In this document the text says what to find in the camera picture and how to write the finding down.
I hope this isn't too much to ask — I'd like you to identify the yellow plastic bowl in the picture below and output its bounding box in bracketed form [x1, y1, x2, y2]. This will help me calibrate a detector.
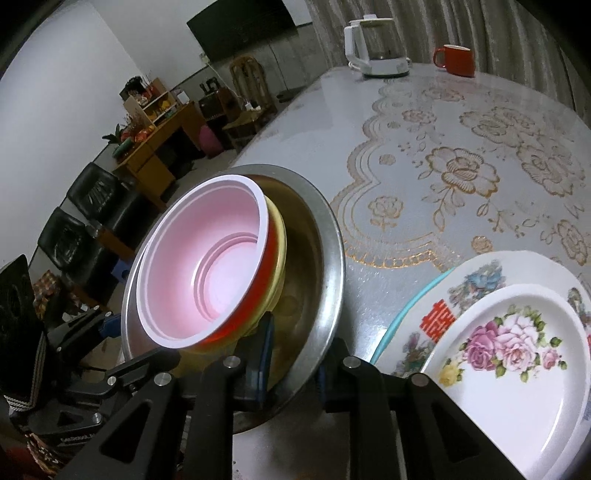
[176, 197, 287, 372]

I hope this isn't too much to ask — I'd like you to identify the large white patterned plate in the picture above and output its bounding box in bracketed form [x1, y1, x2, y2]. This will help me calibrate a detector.
[375, 250, 590, 378]

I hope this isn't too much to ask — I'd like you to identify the stainless steel bowl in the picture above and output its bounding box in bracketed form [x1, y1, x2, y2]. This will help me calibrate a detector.
[120, 163, 347, 434]

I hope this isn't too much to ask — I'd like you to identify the red plastic bowl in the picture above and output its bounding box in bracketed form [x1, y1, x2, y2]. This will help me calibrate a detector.
[135, 174, 270, 349]

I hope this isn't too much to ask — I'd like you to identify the white oval floral dish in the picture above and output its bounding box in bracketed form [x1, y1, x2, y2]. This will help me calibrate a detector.
[422, 284, 590, 479]

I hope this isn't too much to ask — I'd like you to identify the turquoise round plate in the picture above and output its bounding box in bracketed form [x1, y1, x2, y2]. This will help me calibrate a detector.
[370, 268, 455, 365]

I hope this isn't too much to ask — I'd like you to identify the black leather chair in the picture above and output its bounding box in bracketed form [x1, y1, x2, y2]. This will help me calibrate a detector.
[38, 163, 138, 286]

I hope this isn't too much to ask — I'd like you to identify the wooden sideboard cabinet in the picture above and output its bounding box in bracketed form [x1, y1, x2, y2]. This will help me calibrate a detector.
[113, 78, 205, 204]

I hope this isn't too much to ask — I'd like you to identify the lace patterned tablecloth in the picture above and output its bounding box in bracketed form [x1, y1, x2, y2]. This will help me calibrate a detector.
[332, 75, 590, 271]

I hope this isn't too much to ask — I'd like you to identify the wooden chair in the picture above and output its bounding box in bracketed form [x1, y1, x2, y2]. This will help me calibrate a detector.
[223, 55, 277, 153]

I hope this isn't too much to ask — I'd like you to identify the white electric kettle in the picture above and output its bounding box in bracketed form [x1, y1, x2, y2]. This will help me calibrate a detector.
[344, 14, 412, 78]

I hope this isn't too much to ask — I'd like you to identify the red mug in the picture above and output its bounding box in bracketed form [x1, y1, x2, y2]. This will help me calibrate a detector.
[433, 44, 476, 78]

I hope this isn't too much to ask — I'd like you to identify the beige curtain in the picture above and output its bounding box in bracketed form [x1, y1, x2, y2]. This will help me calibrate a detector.
[307, 0, 590, 116]

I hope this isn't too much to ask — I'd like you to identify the black wall television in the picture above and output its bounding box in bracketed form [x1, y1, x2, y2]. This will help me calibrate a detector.
[186, 0, 297, 62]

